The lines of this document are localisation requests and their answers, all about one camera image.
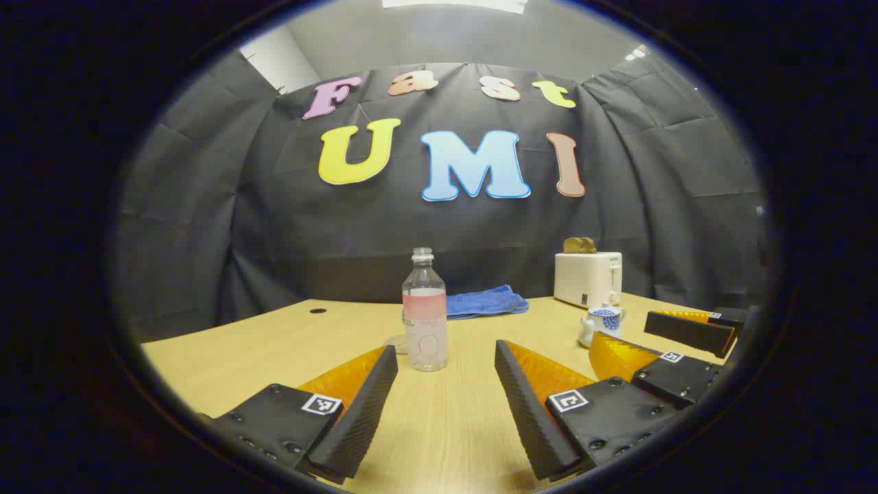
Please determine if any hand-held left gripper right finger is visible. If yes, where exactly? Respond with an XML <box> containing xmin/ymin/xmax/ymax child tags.
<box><xmin>494</xmin><ymin>339</ymin><xmax>681</xmax><ymax>482</ymax></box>

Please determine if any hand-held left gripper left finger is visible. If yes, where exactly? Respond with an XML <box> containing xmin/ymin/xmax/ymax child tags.
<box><xmin>198</xmin><ymin>345</ymin><xmax>399</xmax><ymax>485</ymax></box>

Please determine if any clear plastic water bottle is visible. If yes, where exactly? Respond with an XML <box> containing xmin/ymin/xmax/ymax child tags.
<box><xmin>402</xmin><ymin>248</ymin><xmax>449</xmax><ymax>373</ymax></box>

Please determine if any white toaster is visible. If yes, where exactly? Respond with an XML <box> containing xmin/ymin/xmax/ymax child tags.
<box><xmin>554</xmin><ymin>251</ymin><xmax>624</xmax><ymax>309</ymax></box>

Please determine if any blue folded towel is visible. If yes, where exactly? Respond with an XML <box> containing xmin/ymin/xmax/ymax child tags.
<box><xmin>446</xmin><ymin>285</ymin><xmax>530</xmax><ymax>321</ymax></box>

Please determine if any black backdrop cloth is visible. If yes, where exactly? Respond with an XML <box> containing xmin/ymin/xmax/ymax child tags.
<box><xmin>113</xmin><ymin>48</ymin><xmax>769</xmax><ymax>344</ymax></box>

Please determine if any ceiling light panel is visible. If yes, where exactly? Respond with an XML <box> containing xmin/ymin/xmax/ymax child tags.
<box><xmin>382</xmin><ymin>0</ymin><xmax>529</xmax><ymax>14</ymax></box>

